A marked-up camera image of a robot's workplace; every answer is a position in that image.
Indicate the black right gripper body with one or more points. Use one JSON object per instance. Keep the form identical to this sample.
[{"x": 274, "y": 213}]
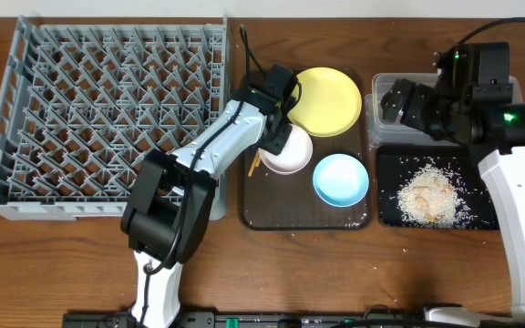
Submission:
[{"x": 429, "y": 115}]

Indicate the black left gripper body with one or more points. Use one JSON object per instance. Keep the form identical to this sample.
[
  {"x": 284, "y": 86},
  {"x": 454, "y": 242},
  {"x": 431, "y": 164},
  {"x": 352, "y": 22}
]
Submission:
[{"x": 279, "y": 138}]

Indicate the light blue bowl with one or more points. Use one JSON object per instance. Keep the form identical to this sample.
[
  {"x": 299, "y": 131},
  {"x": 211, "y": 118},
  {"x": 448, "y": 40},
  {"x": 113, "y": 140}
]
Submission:
[{"x": 340, "y": 180}]

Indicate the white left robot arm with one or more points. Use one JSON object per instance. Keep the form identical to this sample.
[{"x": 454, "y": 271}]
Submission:
[{"x": 172, "y": 197}]

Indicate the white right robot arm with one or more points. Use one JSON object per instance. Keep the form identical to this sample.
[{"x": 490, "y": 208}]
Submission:
[{"x": 472, "y": 105}]

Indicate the clear plastic waste bin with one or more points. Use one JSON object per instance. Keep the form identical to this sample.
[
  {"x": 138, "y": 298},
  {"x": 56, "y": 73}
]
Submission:
[{"x": 381, "y": 132}]

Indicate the black waste tray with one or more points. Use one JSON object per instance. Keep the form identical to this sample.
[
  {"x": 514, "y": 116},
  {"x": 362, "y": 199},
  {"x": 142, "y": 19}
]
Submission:
[{"x": 392, "y": 165}]

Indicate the pile of rice waste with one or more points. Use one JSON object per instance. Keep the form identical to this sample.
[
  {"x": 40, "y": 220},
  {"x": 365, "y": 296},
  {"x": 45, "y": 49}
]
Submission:
[{"x": 434, "y": 197}]

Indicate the grey plastic dishwasher rack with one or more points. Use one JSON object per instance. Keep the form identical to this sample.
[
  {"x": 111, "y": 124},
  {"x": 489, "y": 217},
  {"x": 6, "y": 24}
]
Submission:
[{"x": 82, "y": 105}]

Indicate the yellow plate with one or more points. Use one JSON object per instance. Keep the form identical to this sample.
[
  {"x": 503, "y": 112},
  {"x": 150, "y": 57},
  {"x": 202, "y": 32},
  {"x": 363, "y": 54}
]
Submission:
[{"x": 328, "y": 102}]

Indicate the wooden chopstick left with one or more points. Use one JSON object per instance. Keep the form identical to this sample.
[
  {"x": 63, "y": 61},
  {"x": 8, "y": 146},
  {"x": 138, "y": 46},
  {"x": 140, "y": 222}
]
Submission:
[{"x": 255, "y": 163}]

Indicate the dark brown serving tray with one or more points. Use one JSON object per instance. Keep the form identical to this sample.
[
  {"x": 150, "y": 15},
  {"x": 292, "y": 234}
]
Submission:
[{"x": 274, "y": 202}]

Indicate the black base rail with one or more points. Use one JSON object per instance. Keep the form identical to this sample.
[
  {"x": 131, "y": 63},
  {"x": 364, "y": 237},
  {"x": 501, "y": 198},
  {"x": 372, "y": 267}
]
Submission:
[{"x": 229, "y": 320}]

